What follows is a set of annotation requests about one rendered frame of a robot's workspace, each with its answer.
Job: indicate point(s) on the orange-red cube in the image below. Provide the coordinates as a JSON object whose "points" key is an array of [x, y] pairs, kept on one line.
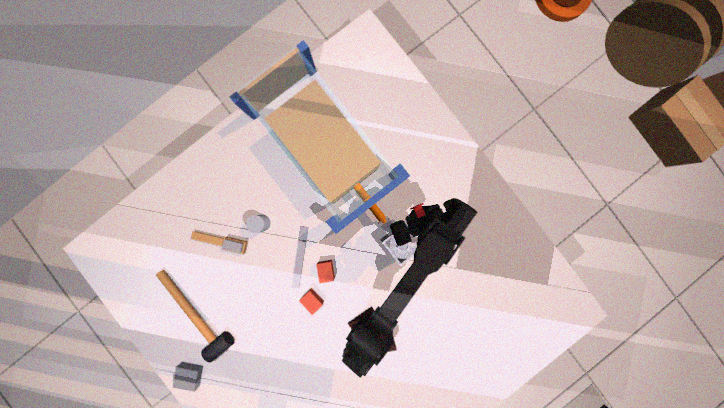
{"points": [[325, 271], [311, 301]]}

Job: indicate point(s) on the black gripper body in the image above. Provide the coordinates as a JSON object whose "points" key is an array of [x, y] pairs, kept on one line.
{"points": [[402, 234]]}

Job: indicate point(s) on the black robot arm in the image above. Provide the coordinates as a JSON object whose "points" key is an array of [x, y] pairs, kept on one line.
{"points": [[436, 244]]}

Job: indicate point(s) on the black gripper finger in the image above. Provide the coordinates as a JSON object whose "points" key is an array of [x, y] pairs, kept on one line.
{"points": [[427, 209], [411, 216]]}

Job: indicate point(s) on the wooden-handled mallet with black head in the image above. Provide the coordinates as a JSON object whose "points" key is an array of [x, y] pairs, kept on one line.
{"points": [[217, 345]]}

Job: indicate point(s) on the grey cylinder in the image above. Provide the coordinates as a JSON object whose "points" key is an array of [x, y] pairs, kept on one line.
{"points": [[258, 223]]}

